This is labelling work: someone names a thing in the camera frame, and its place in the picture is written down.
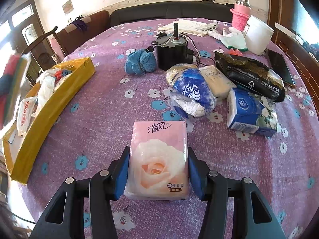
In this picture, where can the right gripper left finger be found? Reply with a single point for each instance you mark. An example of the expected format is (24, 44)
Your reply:
(63, 216)

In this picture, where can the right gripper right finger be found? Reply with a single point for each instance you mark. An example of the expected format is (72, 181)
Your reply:
(252, 217)

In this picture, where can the pink rose tissue pack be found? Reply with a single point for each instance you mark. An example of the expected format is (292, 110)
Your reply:
(158, 162)

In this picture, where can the blue floral tissue pack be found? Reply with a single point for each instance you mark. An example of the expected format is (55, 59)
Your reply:
(251, 113)

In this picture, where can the beige facial tissue pack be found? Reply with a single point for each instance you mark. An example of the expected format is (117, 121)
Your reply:
(219, 84)

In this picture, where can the blue Vinda tissue bag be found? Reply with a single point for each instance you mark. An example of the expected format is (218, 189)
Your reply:
(191, 96)

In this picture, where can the striped sponge stack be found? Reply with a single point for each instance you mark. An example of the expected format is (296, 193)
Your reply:
(12, 81)

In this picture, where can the blue cloth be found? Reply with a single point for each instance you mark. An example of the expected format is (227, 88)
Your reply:
(140, 62)

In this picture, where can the yellow cardboard box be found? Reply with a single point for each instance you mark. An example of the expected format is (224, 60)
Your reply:
(20, 152)

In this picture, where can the purple floral tablecloth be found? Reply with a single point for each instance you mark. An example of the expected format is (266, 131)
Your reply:
(97, 125)

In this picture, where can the white red plastic bag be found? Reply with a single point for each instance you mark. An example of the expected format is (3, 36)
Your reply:
(25, 111)

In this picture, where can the black snack bag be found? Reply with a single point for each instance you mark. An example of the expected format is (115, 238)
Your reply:
(251, 75)

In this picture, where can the black smartphone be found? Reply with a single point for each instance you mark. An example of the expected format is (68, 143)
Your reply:
(279, 66)

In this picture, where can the wooden chair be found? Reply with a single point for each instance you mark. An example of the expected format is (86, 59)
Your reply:
(42, 51)

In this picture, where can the white work glove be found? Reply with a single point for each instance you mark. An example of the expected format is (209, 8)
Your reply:
(231, 38)

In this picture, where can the brown armchair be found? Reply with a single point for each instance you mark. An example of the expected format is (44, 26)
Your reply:
(78, 32)

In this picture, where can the white plastic jar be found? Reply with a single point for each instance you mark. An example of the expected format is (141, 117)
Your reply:
(257, 35)

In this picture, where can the black electric motor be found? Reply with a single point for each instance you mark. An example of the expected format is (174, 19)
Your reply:
(176, 48)

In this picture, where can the paper notebook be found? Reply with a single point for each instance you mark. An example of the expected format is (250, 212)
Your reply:
(190, 27)

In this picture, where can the pink thermos bottle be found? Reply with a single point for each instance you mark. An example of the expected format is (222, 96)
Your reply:
(240, 14)

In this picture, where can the black sofa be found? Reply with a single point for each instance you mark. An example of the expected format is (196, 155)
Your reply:
(207, 9)

